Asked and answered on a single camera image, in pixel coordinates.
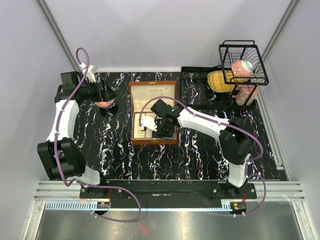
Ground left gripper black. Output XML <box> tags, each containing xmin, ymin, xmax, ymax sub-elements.
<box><xmin>77</xmin><ymin>78</ymin><xmax>119</xmax><ymax>103</ymax></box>

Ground brown jewelry tray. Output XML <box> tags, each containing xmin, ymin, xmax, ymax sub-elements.
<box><xmin>132</xmin><ymin>112</ymin><xmax>177</xmax><ymax>140</ymax></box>

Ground brown jewelry box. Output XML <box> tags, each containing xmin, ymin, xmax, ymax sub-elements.
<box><xmin>128</xmin><ymin>80</ymin><xmax>178</xmax><ymax>145</ymax></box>

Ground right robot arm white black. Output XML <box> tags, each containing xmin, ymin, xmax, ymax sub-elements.
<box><xmin>150</xmin><ymin>99</ymin><xmax>253</xmax><ymax>199</ymax></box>

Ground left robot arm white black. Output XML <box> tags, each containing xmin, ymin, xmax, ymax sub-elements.
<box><xmin>37</xmin><ymin>71</ymin><xmax>118</xmax><ymax>198</ymax></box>

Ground red patterned bowl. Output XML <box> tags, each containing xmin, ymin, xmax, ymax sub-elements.
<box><xmin>94</xmin><ymin>99</ymin><xmax>116</xmax><ymax>110</ymax></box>

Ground black flat drain tray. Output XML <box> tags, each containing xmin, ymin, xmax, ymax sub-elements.
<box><xmin>180</xmin><ymin>65</ymin><xmax>258</xmax><ymax>111</ymax></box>

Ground yellow woven plate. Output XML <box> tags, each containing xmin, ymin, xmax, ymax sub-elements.
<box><xmin>207</xmin><ymin>70</ymin><xmax>243</xmax><ymax>93</ymax></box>

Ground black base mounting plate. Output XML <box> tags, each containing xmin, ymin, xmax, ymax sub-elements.
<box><xmin>79</xmin><ymin>179</ymin><xmax>257</xmax><ymax>210</ymax></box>

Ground pink patterned cup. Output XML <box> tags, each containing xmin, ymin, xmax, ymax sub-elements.
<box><xmin>235</xmin><ymin>85</ymin><xmax>259</xmax><ymax>106</ymax></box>

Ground pink patterned bowl in rack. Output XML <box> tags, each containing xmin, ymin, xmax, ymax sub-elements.
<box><xmin>231</xmin><ymin>59</ymin><xmax>253</xmax><ymax>77</ymax></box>

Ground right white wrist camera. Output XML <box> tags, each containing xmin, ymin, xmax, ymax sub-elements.
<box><xmin>139</xmin><ymin>116</ymin><xmax>157</xmax><ymax>132</ymax></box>

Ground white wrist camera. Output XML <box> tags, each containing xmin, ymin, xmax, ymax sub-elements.
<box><xmin>139</xmin><ymin>116</ymin><xmax>157</xmax><ymax>132</ymax></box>
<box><xmin>79</xmin><ymin>63</ymin><xmax>98</xmax><ymax>83</ymax></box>

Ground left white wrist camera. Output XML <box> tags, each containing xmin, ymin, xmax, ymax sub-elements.
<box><xmin>79</xmin><ymin>63</ymin><xmax>98</xmax><ymax>83</ymax></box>

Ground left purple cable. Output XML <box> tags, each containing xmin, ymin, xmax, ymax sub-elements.
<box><xmin>53</xmin><ymin>47</ymin><xmax>142</xmax><ymax>223</ymax></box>

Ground black wire dish rack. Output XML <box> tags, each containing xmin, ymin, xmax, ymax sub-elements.
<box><xmin>218</xmin><ymin>40</ymin><xmax>269</xmax><ymax>86</ymax></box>

